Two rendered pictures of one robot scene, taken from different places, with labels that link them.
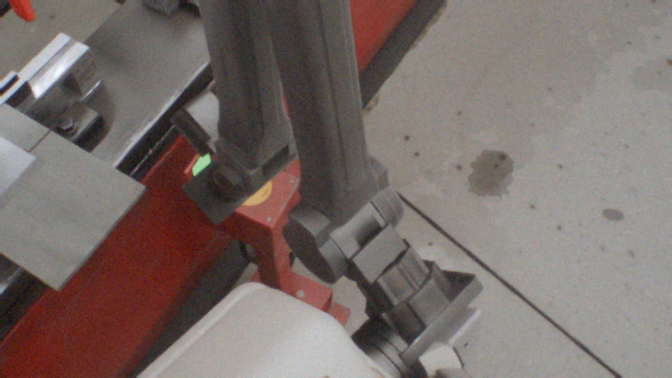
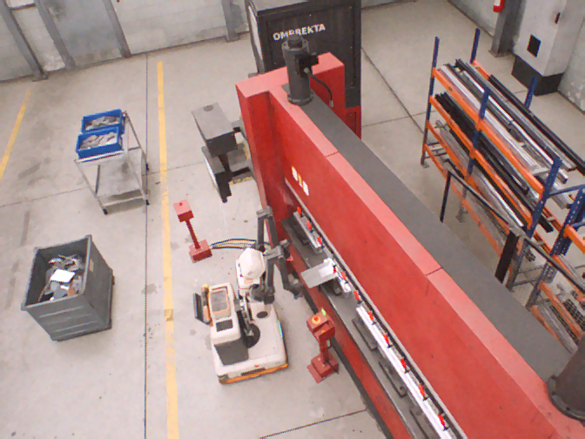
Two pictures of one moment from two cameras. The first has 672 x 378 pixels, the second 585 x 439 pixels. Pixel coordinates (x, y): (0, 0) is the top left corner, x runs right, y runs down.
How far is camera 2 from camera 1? 3.31 m
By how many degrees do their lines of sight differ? 66
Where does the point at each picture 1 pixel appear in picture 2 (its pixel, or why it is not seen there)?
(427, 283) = (256, 291)
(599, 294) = not seen: outside the picture
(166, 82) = (339, 308)
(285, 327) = (253, 263)
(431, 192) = (338, 426)
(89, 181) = (314, 281)
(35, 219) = (312, 273)
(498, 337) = (288, 415)
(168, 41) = (349, 313)
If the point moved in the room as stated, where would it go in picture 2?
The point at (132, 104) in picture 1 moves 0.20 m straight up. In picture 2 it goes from (338, 301) to (337, 287)
